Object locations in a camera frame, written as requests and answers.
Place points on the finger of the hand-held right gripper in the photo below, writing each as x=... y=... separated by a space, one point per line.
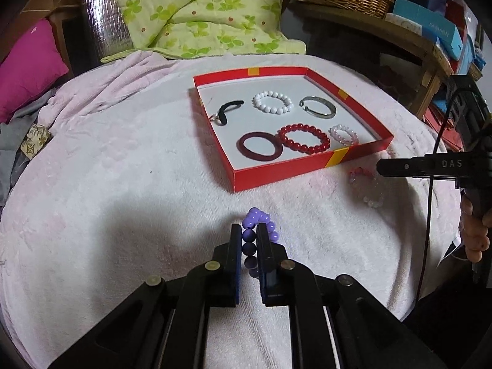
x=399 y=167

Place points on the magenta pillow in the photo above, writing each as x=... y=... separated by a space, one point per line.
x=27 y=69

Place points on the dark red bangle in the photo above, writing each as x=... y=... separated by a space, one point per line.
x=243 y=145

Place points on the wooden shelf bench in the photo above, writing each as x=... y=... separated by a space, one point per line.
x=365 y=23

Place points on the silver metal bangle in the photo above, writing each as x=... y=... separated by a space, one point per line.
x=331 y=108

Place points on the small patterned beige cushion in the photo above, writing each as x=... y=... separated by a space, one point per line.
x=36 y=138

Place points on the red paper bag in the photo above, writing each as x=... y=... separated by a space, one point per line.
x=455 y=11

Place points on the green floral quilt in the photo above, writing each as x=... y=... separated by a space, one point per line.
x=184 y=7

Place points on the red shallow gift box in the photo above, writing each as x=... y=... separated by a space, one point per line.
x=269 y=178

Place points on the silver foil insulation sheet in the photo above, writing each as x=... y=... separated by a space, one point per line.
x=103 y=27

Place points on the grey blanket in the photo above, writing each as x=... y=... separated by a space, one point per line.
x=7 y=142

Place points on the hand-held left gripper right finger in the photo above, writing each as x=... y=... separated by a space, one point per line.
x=263 y=261

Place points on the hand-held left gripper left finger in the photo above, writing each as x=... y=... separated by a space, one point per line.
x=235 y=261

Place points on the person's right hand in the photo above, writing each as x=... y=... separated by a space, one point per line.
x=471 y=230

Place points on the salmon red cloth pile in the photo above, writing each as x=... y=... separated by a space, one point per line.
x=446 y=130

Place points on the small white box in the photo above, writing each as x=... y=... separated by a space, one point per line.
x=403 y=23

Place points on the blue cardboard box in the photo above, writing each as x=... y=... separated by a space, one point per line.
x=422 y=19

